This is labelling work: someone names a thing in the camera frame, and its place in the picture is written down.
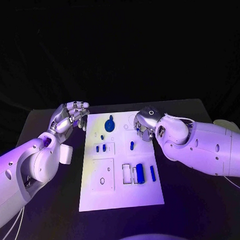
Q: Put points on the blue gear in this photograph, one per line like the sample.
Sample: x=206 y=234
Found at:
x=109 y=125

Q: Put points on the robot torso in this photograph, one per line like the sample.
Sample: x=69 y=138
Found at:
x=147 y=239

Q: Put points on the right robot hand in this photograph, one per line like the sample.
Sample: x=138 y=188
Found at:
x=147 y=118

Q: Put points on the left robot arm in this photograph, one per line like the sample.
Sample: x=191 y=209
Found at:
x=18 y=164

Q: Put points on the thick blue cylinder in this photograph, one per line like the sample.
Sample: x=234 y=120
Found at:
x=140 y=173

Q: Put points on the blue block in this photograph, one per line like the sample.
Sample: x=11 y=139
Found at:
x=97 y=148
x=104 y=147

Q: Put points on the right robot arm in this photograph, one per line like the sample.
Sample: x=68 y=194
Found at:
x=206 y=144

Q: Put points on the long thin blue cylinder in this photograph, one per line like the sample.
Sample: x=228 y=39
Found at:
x=152 y=173

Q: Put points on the white task board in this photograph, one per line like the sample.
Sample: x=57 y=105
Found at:
x=118 y=196

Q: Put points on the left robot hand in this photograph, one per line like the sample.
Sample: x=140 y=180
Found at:
x=62 y=116

